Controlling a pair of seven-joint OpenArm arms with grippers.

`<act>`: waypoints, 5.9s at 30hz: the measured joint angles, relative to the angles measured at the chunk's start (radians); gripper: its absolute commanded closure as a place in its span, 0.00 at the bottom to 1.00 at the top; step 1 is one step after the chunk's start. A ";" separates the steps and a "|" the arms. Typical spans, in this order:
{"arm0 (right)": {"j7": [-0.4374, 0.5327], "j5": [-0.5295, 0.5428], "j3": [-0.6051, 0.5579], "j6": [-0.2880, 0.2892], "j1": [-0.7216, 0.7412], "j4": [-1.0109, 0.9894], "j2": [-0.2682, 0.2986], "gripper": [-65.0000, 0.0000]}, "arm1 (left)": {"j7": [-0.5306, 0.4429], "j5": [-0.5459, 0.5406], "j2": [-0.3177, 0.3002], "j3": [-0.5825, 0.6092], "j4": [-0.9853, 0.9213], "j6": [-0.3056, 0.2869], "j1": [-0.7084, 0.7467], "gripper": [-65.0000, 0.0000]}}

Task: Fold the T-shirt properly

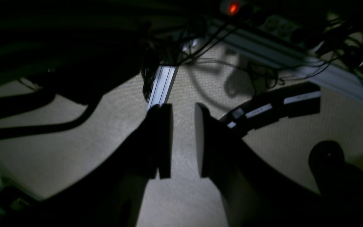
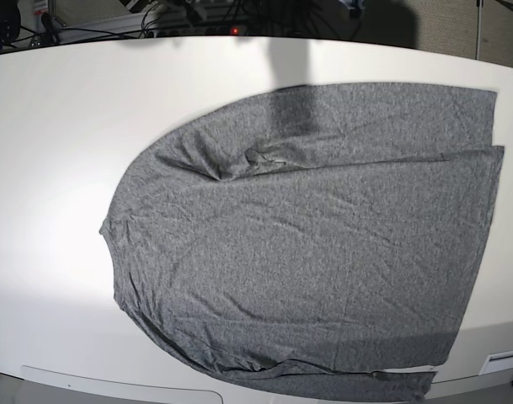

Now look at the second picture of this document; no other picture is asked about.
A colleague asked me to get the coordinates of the grey long-sleeve T-shirt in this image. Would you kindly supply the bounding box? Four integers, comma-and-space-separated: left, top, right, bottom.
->
100, 82, 505, 402

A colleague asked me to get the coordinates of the thin metal stand pole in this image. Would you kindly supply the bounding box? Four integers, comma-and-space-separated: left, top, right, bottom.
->
475, 0, 484, 61

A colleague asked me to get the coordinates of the black power strip red light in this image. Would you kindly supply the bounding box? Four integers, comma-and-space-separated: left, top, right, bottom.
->
144, 24, 248, 38

